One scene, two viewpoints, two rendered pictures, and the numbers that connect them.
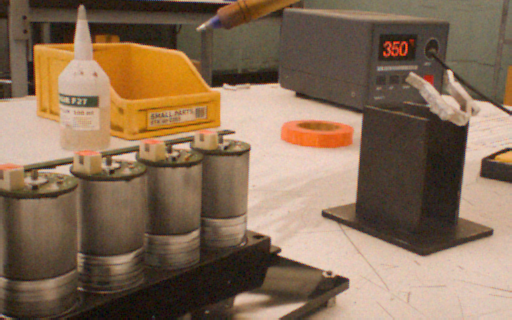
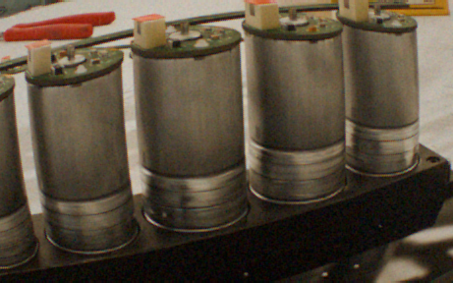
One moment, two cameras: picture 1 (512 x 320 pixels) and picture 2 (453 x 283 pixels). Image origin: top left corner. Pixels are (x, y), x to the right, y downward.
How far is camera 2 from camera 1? 11 cm
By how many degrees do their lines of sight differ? 30
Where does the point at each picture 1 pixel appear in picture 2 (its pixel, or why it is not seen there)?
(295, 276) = not seen: outside the picture
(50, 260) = (79, 176)
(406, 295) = not seen: outside the picture
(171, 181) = (286, 62)
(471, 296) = not seen: outside the picture
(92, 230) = (151, 135)
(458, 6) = not seen: outside the picture
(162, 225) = (277, 133)
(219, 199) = (374, 97)
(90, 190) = (145, 72)
